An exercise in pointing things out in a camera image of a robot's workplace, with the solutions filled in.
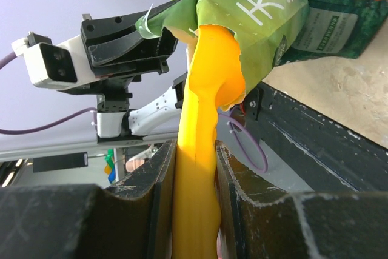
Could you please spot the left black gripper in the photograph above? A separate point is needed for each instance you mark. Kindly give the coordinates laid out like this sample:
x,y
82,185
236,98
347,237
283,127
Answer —
x,y
119,55

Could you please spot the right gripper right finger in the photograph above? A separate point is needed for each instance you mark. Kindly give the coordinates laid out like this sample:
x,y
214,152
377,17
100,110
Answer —
x,y
260,220

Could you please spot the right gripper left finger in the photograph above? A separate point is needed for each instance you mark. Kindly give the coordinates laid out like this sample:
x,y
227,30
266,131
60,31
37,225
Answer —
x,y
130,219

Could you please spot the yellow plastic scoop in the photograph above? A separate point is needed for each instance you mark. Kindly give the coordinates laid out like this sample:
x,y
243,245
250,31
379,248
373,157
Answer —
x,y
206,119

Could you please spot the green litter bag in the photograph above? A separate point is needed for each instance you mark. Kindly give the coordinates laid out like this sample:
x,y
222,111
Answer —
x,y
271,33

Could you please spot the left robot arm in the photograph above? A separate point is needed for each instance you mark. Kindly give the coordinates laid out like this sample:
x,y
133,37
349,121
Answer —
x,y
118,123

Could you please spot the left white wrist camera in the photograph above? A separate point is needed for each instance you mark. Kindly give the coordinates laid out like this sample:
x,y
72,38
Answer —
x,y
59,67

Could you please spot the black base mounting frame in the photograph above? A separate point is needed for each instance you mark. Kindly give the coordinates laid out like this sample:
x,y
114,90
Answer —
x,y
327,155

